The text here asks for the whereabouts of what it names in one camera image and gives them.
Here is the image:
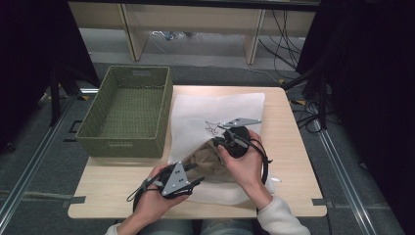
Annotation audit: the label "grey floor tape strip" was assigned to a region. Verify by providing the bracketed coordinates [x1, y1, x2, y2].
[0, 190, 86, 205]

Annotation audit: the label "black curtain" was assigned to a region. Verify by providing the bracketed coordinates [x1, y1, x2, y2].
[295, 0, 415, 235]
[0, 0, 102, 155]

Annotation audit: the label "white mesh laundry bag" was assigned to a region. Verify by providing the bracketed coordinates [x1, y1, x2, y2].
[167, 92, 282, 207]

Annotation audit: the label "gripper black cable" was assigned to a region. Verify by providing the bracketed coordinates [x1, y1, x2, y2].
[126, 167, 170, 213]
[228, 135, 273, 185]

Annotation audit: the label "black floor cables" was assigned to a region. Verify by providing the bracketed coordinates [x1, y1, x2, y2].
[292, 99, 331, 135]

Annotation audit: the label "small blue and white clutter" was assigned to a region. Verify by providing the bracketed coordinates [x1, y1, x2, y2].
[151, 29, 198, 42]

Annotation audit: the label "person's right hand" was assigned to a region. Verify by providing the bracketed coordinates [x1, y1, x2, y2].
[216, 130, 274, 212]

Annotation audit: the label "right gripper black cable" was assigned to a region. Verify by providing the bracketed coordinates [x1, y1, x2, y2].
[228, 135, 273, 185]

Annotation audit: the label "person's right leg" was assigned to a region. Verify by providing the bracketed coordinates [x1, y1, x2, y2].
[200, 218, 258, 235]

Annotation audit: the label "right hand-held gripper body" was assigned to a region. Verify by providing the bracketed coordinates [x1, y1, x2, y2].
[222, 117, 263, 160]

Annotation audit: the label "light wooden shelf unit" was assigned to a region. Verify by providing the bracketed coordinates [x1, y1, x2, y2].
[68, 1, 317, 66]

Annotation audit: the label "green woven basket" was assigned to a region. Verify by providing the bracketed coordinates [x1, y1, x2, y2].
[75, 65, 174, 159]

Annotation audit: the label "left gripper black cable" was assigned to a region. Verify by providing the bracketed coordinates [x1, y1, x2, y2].
[126, 167, 170, 213]

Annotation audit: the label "black metal stand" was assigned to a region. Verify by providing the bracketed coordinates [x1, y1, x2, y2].
[283, 63, 329, 131]
[48, 63, 101, 127]

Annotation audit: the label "metal floor rail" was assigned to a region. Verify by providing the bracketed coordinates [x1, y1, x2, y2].
[0, 96, 77, 229]
[311, 118, 381, 235]

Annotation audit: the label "beige garment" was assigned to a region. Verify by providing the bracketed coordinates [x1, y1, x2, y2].
[189, 141, 236, 184]

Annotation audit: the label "hanging black cables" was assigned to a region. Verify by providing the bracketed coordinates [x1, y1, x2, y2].
[257, 9, 302, 71]

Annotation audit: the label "person's left hand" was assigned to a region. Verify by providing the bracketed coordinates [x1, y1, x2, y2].
[133, 164, 190, 226]

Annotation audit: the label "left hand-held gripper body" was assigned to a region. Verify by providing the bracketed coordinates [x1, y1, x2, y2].
[157, 161, 198, 200]

